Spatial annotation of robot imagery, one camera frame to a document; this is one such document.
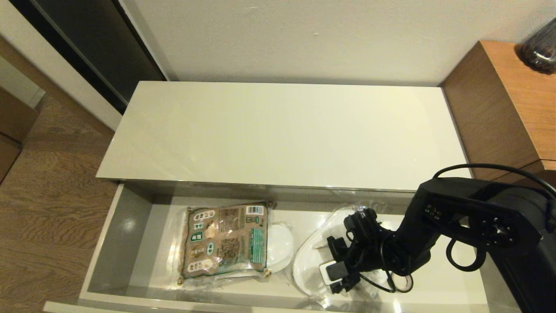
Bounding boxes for white slippers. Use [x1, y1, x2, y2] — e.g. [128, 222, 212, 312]
[291, 203, 394, 306]

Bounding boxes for white deep cabinet drawer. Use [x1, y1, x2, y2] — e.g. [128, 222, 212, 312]
[43, 182, 549, 313]

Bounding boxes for white round pads pack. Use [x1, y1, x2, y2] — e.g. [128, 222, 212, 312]
[265, 222, 295, 273]

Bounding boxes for black tape roll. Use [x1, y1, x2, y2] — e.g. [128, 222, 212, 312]
[390, 273, 414, 293]

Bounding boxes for brown printed snack bag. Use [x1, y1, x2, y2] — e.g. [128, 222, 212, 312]
[179, 200, 271, 279]

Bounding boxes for white glossy low cabinet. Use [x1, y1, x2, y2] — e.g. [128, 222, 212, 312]
[43, 81, 556, 313]

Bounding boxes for brown wooden side table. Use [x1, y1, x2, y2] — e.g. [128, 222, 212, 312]
[440, 40, 556, 187]

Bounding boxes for dark glass vase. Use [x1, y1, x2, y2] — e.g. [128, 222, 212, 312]
[516, 17, 556, 74]

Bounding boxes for dark door panel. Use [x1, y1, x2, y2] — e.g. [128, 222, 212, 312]
[8, 0, 169, 115]

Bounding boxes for brown wooden furniture piece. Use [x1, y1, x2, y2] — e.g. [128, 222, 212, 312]
[0, 84, 45, 184]

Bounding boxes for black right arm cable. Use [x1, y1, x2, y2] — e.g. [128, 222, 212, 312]
[446, 237, 487, 272]

